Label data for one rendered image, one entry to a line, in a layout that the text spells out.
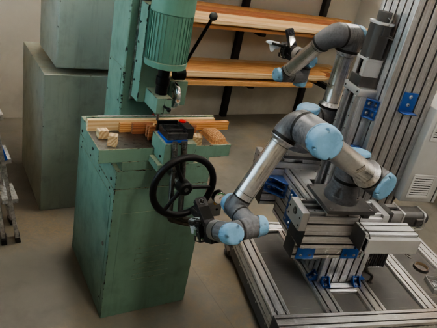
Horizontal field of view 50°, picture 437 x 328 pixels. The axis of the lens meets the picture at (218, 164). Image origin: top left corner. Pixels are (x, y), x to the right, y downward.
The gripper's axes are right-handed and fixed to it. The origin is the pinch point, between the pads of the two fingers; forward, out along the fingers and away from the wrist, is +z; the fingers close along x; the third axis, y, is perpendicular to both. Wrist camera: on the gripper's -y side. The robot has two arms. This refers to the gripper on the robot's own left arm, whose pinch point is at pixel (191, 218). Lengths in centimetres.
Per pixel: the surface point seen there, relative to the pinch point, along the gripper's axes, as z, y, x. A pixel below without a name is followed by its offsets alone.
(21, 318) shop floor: 61, 41, -63
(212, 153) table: 13.8, -24.8, 19.6
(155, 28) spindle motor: 0, -76, -6
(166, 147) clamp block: -0.1, -29.5, -7.1
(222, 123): 24, -38, 32
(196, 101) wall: 268, -74, 134
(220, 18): 181, -133, 125
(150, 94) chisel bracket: 20, -53, -4
